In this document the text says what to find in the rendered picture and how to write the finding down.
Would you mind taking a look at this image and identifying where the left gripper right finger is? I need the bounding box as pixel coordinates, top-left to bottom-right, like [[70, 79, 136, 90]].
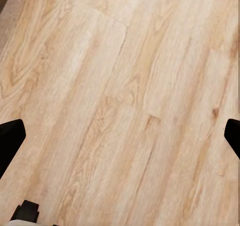
[[224, 119, 240, 159]]

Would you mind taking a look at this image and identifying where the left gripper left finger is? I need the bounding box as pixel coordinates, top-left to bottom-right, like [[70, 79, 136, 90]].
[[0, 119, 26, 179]]

